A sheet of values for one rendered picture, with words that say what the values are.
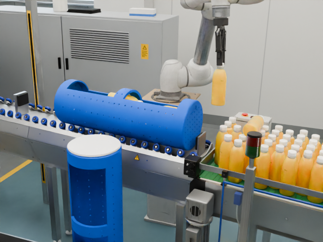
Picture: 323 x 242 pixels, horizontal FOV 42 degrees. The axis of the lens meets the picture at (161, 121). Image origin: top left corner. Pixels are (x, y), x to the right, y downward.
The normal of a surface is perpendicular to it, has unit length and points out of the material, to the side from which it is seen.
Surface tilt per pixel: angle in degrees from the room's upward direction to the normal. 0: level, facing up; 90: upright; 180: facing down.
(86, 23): 90
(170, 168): 71
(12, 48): 90
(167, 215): 90
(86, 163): 90
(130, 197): 0
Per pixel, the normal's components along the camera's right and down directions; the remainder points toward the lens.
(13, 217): 0.02, -0.94
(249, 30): -0.34, 0.32
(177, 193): -0.46, 0.58
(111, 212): 0.66, 0.27
